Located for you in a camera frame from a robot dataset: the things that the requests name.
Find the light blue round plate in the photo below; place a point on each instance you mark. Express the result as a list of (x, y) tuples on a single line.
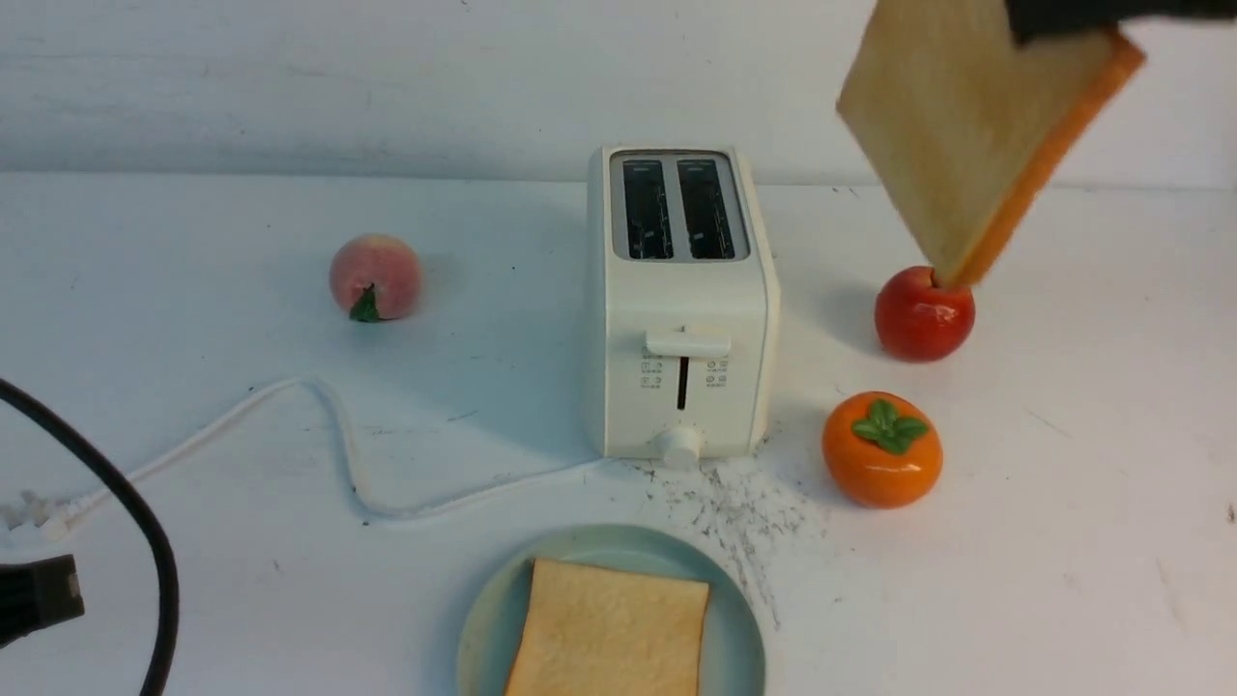
[(733, 660)]

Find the orange persimmon with green leaf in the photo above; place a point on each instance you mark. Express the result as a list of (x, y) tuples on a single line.
[(881, 451)]

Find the pink peach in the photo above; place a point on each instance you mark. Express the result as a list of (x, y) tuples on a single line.
[(376, 278)]

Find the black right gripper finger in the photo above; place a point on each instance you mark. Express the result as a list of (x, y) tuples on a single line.
[(1030, 21)]

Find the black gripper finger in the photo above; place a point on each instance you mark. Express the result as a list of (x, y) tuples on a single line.
[(37, 595)]

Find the white two-slot toaster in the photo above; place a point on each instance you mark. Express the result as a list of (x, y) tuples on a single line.
[(681, 306)]

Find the toast slice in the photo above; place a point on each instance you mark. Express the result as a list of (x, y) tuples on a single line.
[(591, 630), (964, 127)]

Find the red apple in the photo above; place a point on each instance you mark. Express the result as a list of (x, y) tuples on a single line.
[(919, 322)]

